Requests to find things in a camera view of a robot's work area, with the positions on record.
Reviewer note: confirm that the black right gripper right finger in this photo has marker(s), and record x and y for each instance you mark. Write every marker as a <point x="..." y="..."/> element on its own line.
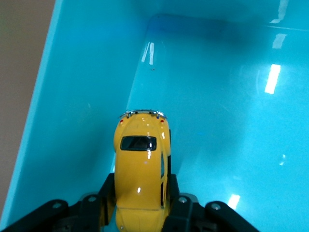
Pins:
<point x="183" y="212"/>

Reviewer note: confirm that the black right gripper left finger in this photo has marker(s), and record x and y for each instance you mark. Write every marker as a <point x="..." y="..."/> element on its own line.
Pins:
<point x="91" y="212"/>

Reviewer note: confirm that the yellow beetle toy car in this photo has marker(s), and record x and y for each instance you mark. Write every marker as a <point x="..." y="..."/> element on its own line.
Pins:
<point x="140" y="169"/>

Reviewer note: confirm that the turquoise plastic bin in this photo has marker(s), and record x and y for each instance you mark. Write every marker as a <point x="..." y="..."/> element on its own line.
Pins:
<point x="217" y="120"/>

